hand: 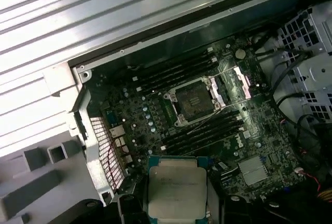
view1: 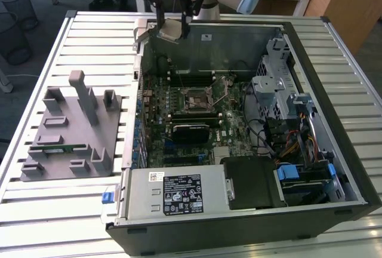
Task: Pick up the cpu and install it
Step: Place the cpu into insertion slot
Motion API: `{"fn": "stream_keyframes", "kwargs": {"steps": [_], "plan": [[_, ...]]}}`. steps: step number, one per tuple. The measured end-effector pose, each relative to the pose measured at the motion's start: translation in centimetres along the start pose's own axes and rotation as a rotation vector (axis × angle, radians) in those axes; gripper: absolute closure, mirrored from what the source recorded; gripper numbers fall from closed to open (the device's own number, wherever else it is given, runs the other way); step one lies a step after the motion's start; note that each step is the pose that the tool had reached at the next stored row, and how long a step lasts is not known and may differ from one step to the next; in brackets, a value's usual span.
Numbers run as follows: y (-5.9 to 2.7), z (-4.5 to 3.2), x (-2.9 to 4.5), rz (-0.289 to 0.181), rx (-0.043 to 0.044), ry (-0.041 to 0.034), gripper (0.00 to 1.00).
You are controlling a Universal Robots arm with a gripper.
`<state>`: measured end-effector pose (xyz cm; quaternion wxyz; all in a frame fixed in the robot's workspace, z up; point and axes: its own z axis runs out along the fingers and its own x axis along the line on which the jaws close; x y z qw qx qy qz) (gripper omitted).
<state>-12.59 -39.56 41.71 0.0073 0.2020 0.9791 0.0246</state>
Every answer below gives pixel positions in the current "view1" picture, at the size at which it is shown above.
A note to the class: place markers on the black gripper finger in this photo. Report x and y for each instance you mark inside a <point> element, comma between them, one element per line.
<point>159,1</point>
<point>185,7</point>

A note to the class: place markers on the silver CPU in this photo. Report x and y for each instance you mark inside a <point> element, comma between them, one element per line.
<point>171,29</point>

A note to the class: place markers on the thin metal locking lever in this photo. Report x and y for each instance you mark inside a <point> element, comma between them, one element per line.
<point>180,77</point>
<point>223,96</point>

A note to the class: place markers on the CPU socket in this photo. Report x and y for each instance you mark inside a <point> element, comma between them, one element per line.
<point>194,101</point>

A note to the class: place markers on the black RAM slot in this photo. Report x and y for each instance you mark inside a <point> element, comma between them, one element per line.
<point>191,73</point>
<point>191,76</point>
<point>194,120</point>
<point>191,80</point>
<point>215,124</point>
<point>194,114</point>
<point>194,117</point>

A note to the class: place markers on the silver drive cage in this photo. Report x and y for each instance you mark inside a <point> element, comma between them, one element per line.
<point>265,87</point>

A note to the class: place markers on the black graphics card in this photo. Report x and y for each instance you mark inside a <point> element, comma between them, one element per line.
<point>191,134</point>

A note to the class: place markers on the green motherboard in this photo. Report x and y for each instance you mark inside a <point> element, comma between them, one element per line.
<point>235,126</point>

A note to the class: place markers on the black mesh wastebasket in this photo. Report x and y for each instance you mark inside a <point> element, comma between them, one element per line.
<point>18,7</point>
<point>15,46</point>

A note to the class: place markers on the grey parts rack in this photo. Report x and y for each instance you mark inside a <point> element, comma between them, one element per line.
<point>104,132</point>

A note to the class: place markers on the silver chipset heatsink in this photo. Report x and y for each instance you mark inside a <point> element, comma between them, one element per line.
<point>221,152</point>

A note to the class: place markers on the wooden cabinet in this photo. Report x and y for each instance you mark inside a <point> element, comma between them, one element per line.
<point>352,7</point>

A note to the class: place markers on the green RAM stick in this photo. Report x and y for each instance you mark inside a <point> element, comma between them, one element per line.
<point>59,149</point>

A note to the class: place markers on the silver power supply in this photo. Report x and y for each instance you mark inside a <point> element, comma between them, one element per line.
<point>143,198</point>

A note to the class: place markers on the blue case release latch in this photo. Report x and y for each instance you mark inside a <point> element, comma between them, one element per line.
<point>108,197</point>

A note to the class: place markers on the black hard disk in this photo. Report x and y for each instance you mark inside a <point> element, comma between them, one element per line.
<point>304,192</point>

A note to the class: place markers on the blue plastic latch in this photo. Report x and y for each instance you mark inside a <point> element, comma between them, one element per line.
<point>330,174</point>

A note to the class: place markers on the black open PC case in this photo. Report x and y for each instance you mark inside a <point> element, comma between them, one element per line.
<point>268,234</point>

